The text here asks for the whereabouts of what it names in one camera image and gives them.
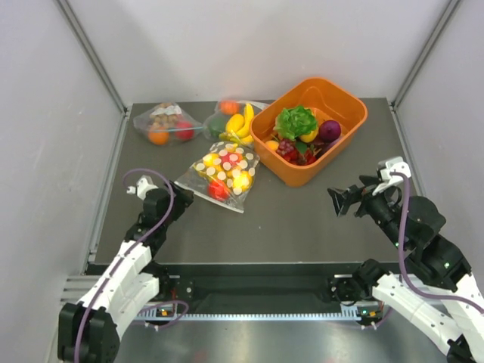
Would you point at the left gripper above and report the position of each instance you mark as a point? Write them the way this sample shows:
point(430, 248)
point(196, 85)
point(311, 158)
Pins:
point(182, 200)

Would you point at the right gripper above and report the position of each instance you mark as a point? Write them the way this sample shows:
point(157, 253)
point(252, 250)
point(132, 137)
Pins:
point(342, 198)

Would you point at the polka dot zip bag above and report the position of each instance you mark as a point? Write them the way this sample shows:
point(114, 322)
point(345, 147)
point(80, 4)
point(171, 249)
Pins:
point(226, 161)

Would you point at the fake red tomato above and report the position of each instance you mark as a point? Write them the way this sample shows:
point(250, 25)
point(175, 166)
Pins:
point(218, 190)

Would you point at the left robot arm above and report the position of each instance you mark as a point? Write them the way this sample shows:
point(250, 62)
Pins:
point(91, 329)

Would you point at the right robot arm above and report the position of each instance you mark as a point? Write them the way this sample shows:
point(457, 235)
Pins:
point(435, 289)

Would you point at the fake red apple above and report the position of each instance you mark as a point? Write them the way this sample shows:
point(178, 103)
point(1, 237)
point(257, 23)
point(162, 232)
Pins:
point(184, 131)

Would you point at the fake orange fruit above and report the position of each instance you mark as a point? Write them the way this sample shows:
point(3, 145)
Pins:
point(158, 135)

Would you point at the fake purple onion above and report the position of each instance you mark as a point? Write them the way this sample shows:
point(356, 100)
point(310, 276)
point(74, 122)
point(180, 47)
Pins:
point(329, 131)

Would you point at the fake yellow lemon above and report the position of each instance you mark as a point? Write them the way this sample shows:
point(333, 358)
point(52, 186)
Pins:
point(310, 137)

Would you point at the clear bag with nuts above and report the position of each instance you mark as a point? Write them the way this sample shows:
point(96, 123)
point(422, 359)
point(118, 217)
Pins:
point(167, 115)

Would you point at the clear bag with bananas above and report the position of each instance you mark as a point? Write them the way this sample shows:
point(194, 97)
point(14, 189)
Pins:
point(231, 121)

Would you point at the fake green lettuce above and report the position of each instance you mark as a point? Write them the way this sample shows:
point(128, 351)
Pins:
point(296, 121)

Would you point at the orange plastic bin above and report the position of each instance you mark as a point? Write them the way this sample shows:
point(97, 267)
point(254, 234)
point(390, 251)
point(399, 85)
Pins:
point(327, 101)

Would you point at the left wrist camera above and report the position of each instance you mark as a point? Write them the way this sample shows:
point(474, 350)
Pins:
point(142, 187)

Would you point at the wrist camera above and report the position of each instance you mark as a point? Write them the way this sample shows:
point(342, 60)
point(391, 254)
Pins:
point(388, 173)
point(142, 187)

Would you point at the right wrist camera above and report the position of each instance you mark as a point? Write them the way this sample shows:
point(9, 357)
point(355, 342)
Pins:
point(388, 173)

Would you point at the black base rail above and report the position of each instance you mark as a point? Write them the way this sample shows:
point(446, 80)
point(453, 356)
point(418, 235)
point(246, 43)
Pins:
point(256, 288)

